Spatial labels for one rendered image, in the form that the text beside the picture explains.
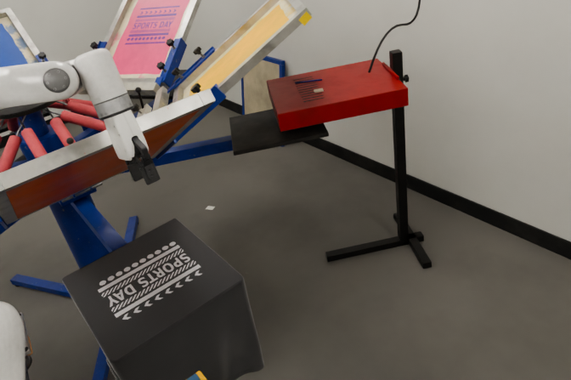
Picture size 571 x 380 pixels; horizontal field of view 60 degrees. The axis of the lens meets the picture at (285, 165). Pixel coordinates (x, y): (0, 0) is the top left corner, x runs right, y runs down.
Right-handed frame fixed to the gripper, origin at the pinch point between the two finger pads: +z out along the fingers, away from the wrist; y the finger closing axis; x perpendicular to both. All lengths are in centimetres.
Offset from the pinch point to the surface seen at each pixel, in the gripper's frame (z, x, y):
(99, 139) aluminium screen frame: -9.9, -2.7, -14.6
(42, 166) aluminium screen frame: -9.4, -16.6, -14.5
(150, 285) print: 42, -1, -46
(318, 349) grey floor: 131, 63, -80
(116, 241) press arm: 34, 1, -82
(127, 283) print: 40, -6, -53
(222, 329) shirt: 62, 10, -31
